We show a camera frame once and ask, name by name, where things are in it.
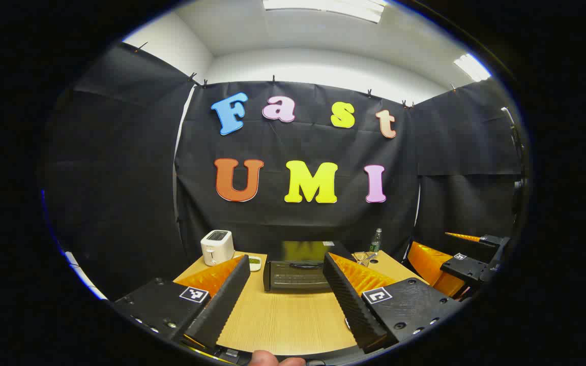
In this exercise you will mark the white toaster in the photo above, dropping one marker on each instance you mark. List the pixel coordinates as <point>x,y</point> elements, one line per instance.
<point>216,248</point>

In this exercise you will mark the white divided snack tray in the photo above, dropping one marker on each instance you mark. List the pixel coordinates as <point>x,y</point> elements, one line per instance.
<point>255,263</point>

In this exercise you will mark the black backdrop cloth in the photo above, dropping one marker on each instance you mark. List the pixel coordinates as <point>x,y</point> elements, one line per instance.
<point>298,223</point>

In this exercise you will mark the black electric oven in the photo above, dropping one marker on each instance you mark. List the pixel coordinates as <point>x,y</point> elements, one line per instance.
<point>295,272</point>

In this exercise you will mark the ceiling light panel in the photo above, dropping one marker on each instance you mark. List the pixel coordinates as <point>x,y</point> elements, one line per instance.
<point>333,7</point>
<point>472,67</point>

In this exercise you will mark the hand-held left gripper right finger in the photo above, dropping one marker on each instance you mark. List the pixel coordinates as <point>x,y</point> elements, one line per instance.
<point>346,300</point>

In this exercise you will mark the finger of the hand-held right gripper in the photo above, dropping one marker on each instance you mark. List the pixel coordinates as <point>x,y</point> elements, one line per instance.
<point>428,262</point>
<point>494,241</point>

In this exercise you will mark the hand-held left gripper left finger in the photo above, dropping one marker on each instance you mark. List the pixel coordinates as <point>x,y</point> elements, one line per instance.
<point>227,300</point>

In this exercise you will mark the clear plastic water bottle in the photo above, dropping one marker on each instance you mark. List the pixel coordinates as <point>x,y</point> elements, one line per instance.
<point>376,241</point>

